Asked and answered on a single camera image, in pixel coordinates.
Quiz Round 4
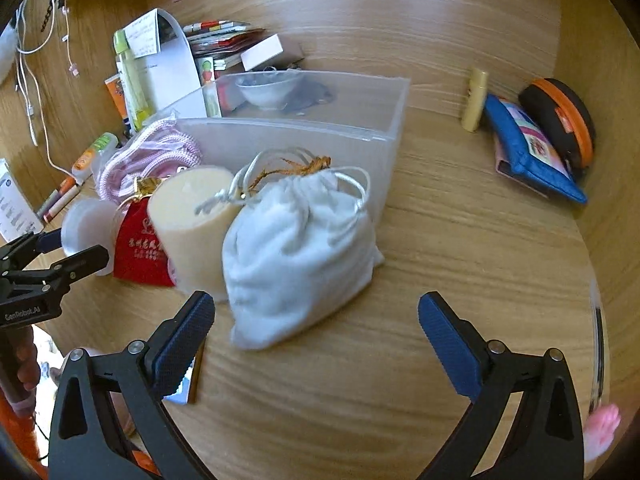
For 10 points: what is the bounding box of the cream candle jar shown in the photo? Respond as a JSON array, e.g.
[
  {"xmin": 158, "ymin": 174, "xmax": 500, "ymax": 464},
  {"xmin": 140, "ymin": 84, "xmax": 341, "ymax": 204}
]
[{"xmin": 148, "ymin": 166, "xmax": 241, "ymax": 303}]

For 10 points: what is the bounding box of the white handwritten paper sheet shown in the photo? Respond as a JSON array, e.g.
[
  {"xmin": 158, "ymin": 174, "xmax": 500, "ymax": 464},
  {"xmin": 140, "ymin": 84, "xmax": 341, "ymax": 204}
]
[{"xmin": 124, "ymin": 12, "xmax": 162, "ymax": 58}]

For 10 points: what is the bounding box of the black orange round case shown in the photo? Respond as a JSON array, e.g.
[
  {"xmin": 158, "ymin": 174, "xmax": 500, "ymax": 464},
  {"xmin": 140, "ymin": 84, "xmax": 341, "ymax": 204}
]
[{"xmin": 518, "ymin": 78, "xmax": 597, "ymax": 181}]

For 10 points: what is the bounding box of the dark beaded cord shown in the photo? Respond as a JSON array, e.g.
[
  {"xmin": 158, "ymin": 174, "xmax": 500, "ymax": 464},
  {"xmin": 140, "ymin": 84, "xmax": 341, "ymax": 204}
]
[{"xmin": 39, "ymin": 0, "xmax": 65, "ymax": 37}]

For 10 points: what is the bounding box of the translucent plastic storage box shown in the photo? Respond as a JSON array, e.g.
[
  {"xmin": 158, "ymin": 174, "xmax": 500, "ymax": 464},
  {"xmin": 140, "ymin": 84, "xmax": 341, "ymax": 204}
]
[{"xmin": 145, "ymin": 71, "xmax": 412, "ymax": 226}]

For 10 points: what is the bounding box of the cream tube bottle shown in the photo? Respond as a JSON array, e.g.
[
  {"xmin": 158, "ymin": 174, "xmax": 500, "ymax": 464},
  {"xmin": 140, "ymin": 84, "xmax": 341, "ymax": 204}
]
[{"xmin": 461, "ymin": 67, "xmax": 488, "ymax": 132}]

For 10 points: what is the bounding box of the white marker pen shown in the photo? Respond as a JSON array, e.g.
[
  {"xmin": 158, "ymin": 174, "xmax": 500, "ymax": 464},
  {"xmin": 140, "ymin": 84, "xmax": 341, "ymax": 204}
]
[
  {"xmin": 36, "ymin": 176, "xmax": 76, "ymax": 216},
  {"xmin": 44, "ymin": 186, "xmax": 83, "ymax": 224}
]

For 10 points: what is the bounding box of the small white cardboard box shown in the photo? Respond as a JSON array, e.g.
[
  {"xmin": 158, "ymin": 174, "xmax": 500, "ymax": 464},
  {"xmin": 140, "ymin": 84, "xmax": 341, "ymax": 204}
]
[{"xmin": 240, "ymin": 35, "xmax": 306, "ymax": 72}]

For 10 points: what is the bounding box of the fruit print card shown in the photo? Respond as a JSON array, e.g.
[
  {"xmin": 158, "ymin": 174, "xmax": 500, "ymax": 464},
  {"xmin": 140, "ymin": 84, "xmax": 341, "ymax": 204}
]
[{"xmin": 197, "ymin": 57, "xmax": 222, "ymax": 116}]

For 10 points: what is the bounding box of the white drawstring pouch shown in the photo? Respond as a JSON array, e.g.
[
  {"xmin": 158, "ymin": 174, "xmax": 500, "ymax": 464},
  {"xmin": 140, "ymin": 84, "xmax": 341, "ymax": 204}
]
[{"xmin": 221, "ymin": 147, "xmax": 385, "ymax": 352}]

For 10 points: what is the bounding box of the red gold-trimmed pouch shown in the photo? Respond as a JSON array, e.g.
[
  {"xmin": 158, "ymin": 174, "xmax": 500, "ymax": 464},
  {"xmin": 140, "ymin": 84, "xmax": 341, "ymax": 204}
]
[{"xmin": 113, "ymin": 177, "xmax": 176, "ymax": 288}]

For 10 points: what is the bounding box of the person's left hand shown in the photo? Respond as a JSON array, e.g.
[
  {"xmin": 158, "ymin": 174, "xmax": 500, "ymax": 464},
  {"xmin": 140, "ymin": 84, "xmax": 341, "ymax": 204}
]
[{"xmin": 14, "ymin": 340, "xmax": 42, "ymax": 413}]

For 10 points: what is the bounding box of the yellow green bottle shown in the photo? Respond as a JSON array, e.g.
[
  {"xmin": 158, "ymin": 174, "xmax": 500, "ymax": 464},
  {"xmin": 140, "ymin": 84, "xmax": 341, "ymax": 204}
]
[{"xmin": 112, "ymin": 30, "xmax": 151, "ymax": 133}]

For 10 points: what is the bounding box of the thin white cable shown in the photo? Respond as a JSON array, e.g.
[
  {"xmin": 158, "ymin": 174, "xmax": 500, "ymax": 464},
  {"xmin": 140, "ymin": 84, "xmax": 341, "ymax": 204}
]
[{"xmin": 61, "ymin": 2, "xmax": 82, "ymax": 79}]

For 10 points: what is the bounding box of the stack of colourful booklets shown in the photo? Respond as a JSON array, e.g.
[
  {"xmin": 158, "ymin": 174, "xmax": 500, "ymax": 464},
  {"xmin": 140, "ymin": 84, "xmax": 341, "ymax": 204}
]
[{"xmin": 182, "ymin": 20, "xmax": 266, "ymax": 68}]

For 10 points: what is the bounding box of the white file holder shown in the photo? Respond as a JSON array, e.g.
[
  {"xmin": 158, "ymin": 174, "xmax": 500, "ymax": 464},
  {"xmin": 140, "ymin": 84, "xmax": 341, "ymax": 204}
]
[{"xmin": 116, "ymin": 8, "xmax": 208, "ymax": 121}]

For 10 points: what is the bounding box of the pink plush toy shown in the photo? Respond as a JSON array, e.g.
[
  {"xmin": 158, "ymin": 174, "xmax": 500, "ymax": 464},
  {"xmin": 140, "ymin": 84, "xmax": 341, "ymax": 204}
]
[{"xmin": 582, "ymin": 404, "xmax": 623, "ymax": 461}]

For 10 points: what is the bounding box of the wooden desktop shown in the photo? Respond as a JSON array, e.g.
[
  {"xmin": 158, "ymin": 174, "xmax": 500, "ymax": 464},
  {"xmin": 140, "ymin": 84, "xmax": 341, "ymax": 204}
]
[{"xmin": 35, "ymin": 60, "xmax": 608, "ymax": 480}]

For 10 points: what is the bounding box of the white charging cable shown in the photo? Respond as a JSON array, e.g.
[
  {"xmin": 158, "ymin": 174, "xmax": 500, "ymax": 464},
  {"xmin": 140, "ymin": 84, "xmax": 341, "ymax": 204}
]
[{"xmin": 14, "ymin": 0, "xmax": 76, "ymax": 181}]

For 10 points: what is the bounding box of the person's left forearm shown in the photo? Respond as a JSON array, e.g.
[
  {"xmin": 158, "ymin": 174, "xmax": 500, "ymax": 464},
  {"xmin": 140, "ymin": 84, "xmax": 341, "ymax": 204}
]
[{"xmin": 0, "ymin": 390, "xmax": 51, "ymax": 476}]

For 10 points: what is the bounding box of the white bowl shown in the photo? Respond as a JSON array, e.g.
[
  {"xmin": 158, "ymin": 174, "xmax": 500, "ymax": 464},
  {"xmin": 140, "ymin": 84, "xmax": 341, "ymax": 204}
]
[{"xmin": 235, "ymin": 72, "xmax": 303, "ymax": 110}]

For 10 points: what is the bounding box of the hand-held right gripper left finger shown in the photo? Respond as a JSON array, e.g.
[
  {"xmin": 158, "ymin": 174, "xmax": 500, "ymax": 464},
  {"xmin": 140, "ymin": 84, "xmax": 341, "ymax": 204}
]
[{"xmin": 48, "ymin": 290, "xmax": 217, "ymax": 480}]

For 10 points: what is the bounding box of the white printed box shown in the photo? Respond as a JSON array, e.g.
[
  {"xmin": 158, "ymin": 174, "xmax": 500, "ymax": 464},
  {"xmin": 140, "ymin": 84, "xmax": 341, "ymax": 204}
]
[{"xmin": 0, "ymin": 157, "xmax": 45, "ymax": 242}]

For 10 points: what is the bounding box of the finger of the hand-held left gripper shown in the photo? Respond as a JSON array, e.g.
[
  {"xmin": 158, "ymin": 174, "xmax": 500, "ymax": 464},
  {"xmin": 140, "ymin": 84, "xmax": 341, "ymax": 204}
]
[
  {"xmin": 0, "ymin": 245, "xmax": 110, "ymax": 295},
  {"xmin": 0, "ymin": 229, "xmax": 64, "ymax": 274}
]

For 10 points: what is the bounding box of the blue pencil case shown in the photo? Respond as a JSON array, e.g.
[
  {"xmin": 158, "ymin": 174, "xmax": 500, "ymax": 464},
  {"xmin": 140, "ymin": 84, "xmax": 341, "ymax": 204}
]
[{"xmin": 482, "ymin": 94, "xmax": 589, "ymax": 205}]

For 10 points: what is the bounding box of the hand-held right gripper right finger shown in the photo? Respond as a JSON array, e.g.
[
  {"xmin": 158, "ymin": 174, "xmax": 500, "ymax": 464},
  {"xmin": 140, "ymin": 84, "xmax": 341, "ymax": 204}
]
[{"xmin": 418, "ymin": 291, "xmax": 586, "ymax": 480}]

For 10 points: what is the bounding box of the orange printed packet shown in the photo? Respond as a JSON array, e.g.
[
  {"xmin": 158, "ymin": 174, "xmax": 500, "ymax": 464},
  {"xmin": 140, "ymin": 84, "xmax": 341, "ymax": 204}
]
[{"xmin": 105, "ymin": 74, "xmax": 126, "ymax": 121}]

